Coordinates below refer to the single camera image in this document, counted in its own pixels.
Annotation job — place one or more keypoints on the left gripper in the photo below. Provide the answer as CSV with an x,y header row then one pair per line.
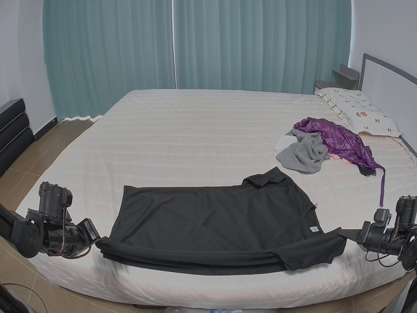
x,y
86,236

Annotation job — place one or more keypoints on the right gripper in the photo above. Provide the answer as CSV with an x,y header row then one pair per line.
x,y
369,236

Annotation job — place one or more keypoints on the black T-shirt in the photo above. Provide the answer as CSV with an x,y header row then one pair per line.
x,y
211,217

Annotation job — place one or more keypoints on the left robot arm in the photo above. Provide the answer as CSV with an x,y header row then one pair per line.
x,y
26,236

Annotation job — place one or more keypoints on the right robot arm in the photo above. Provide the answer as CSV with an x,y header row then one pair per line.
x,y
407,210

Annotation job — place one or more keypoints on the pile of clothes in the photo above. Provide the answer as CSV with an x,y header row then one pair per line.
x,y
306,152

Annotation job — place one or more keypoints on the bed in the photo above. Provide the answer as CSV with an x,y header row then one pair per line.
x,y
195,135

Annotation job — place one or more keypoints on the white printed pillow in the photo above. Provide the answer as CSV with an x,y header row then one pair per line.
x,y
361,112

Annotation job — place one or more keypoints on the black chest of drawers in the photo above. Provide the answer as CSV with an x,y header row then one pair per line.
x,y
13,132

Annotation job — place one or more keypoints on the grey bedside table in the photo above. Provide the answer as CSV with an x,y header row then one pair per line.
x,y
345,77

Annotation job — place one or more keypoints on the blue-green curtain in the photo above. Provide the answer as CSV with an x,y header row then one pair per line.
x,y
260,37
110,44

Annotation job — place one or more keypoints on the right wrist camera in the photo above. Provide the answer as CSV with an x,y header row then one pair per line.
x,y
381,216

